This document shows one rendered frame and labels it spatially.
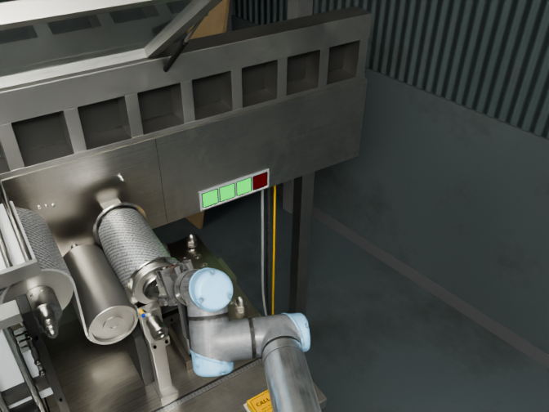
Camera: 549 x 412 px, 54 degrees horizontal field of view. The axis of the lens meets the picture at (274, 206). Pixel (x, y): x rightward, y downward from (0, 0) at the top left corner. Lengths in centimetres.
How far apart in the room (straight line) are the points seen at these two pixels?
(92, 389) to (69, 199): 52
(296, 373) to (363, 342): 192
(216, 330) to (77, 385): 71
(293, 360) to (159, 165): 80
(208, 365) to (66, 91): 74
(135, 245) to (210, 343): 43
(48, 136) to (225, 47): 51
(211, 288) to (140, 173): 64
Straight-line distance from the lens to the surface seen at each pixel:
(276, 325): 102
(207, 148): 160
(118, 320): 137
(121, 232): 141
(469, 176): 266
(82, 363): 169
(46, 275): 123
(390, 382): 272
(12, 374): 124
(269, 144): 172
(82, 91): 140
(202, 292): 98
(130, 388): 160
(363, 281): 313
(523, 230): 265
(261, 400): 151
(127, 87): 143
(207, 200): 169
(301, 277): 247
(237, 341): 101
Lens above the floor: 219
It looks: 37 degrees down
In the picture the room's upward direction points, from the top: 1 degrees clockwise
